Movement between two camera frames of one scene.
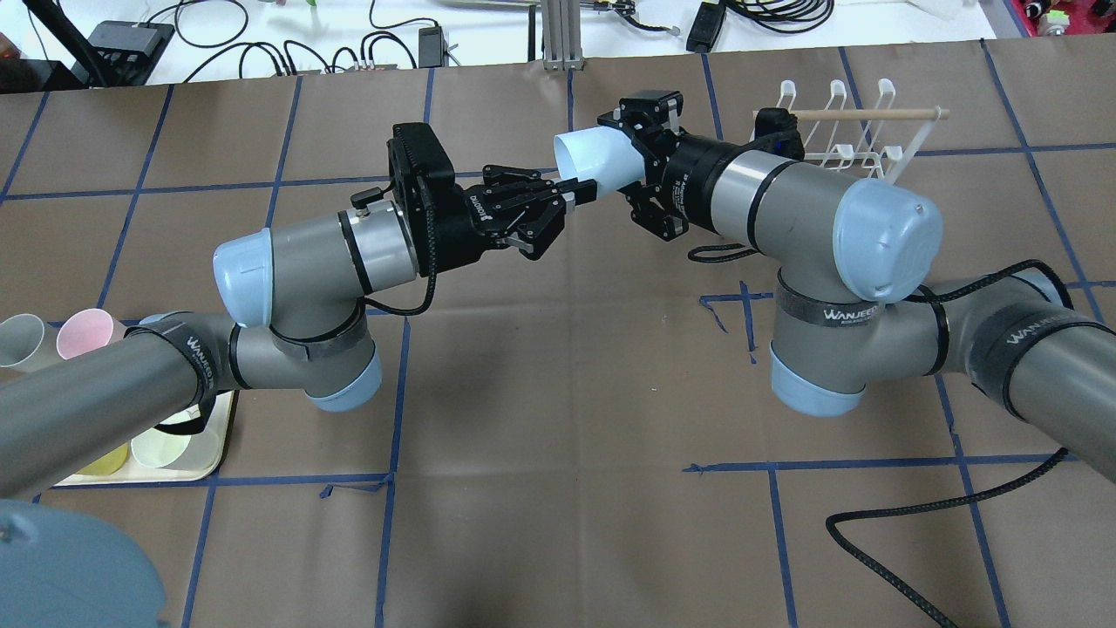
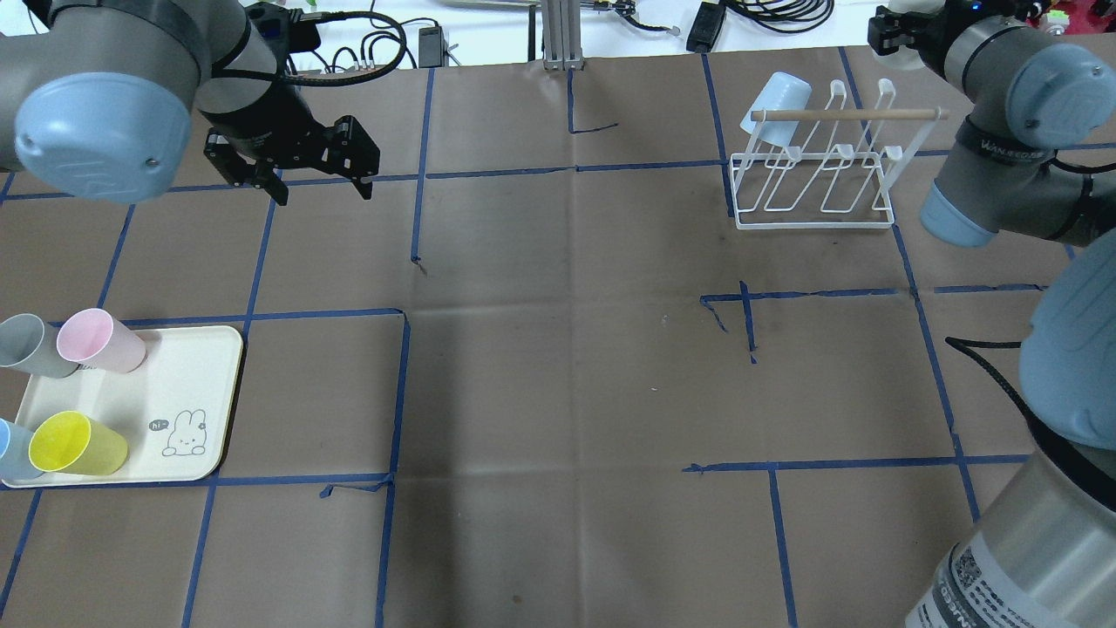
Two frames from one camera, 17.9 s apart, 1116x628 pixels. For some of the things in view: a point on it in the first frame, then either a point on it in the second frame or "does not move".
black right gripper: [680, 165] → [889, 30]
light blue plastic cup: [604, 153] → [782, 92]
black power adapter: [705, 26] does not move
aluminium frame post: [561, 36] does not move
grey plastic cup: [20, 336] does not move
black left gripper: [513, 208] → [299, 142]
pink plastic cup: [83, 331] does not move
